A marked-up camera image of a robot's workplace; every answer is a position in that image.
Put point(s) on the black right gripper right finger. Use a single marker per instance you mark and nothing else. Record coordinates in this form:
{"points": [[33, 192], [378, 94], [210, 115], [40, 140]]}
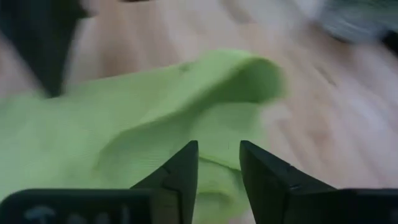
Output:
{"points": [[311, 205]]}

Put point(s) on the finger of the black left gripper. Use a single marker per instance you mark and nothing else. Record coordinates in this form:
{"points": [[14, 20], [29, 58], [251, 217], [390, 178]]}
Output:
{"points": [[43, 40]]}

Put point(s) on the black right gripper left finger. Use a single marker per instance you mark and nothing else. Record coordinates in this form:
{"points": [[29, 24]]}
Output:
{"points": [[93, 207]]}

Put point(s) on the lime green microfiber towel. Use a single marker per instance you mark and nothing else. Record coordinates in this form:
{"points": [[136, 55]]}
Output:
{"points": [[124, 124]]}

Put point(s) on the artificial plant in patterned pot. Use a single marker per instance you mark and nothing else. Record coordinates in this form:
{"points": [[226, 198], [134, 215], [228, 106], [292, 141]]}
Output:
{"points": [[354, 18]]}

